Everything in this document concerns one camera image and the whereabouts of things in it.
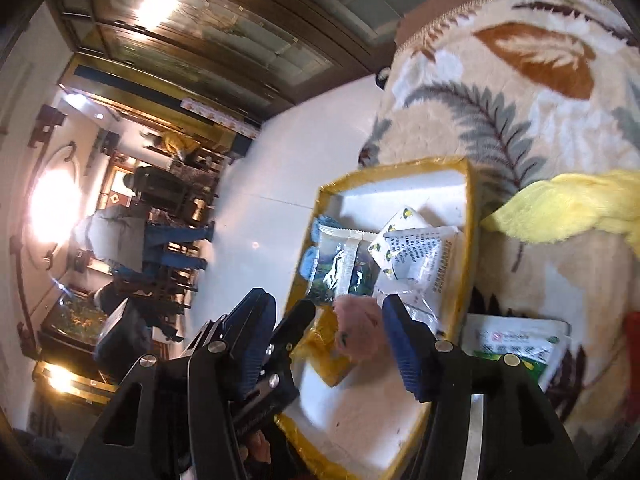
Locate person's left hand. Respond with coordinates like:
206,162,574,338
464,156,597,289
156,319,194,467
239,430,271,464

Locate person in yellow jacket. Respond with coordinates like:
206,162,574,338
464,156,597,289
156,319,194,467
162,132,201,162

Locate stacked white red cartons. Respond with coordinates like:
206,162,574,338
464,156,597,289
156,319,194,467
180,98,259,140

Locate leaf-patterned fleece blanket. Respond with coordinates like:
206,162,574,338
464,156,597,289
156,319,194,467
359,0,639,474

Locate yellow fuzzy cloth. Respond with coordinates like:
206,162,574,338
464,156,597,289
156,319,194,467
480,169,639,254

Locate person in dark coat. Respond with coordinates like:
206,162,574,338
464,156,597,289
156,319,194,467
124,164,219,226

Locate dark green clear packet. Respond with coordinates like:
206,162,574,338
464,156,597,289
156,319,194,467
306,226,380,307

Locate green white snack packet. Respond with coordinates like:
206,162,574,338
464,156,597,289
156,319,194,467
461,313,570,391

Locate wooden glass-panel doors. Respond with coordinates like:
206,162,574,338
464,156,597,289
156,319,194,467
49,0,426,122

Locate person in grey coat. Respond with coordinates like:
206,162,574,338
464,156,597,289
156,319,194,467
74,204,215,273

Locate pink fuzzy soft toy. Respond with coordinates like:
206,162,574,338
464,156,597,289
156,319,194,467
333,295,388,363

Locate blue towel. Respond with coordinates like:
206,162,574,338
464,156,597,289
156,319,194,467
298,214,343,281

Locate white printed packet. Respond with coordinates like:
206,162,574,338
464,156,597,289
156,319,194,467
368,207,460,333

